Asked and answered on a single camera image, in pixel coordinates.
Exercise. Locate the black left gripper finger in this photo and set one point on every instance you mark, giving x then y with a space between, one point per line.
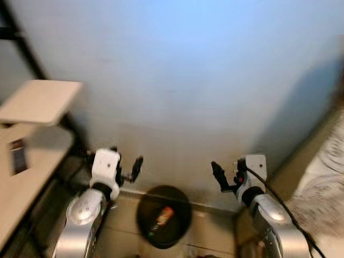
137 167
113 149

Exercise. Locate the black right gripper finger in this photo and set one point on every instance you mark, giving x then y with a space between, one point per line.
219 174

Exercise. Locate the orange wrapper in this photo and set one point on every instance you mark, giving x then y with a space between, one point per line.
165 215

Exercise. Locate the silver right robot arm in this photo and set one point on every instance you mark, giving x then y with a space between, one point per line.
274 226

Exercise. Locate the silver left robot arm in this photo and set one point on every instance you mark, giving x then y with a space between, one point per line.
80 220

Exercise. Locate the black round waste bin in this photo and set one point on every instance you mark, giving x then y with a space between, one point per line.
150 204

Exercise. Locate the grey patterned blanket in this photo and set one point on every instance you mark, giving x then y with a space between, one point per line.
322 193

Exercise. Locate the small dark flat item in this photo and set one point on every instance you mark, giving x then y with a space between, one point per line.
18 156

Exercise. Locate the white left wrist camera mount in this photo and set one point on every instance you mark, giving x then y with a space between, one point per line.
105 166

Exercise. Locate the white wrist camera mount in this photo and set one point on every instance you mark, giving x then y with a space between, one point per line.
256 169
105 166

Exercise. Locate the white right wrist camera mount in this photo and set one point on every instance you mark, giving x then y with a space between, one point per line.
256 169

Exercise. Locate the light wood black frame desk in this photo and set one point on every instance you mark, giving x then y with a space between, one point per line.
37 102

